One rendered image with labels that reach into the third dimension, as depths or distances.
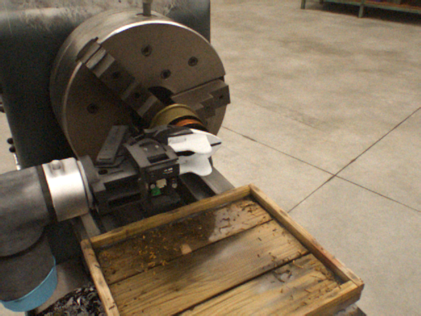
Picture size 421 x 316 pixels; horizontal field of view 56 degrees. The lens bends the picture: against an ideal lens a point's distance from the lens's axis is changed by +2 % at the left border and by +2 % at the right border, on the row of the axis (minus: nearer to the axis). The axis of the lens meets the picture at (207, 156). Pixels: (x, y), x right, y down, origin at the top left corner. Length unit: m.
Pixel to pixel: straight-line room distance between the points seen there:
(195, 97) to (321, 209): 1.66
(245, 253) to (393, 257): 1.47
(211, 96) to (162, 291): 0.33
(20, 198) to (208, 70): 0.41
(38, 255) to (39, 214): 0.07
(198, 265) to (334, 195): 1.78
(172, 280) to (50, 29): 0.49
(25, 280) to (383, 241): 1.84
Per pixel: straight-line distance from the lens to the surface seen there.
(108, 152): 0.55
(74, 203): 0.51
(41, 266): 0.57
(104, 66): 0.63
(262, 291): 0.65
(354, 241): 2.13
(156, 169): 0.50
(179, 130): 0.57
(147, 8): 0.71
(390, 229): 2.27
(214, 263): 0.68
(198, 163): 0.59
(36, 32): 0.79
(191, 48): 0.71
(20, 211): 0.50
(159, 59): 0.69
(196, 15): 0.88
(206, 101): 0.69
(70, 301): 1.06
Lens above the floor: 1.38
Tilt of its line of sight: 32 degrees down
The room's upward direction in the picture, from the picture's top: straight up
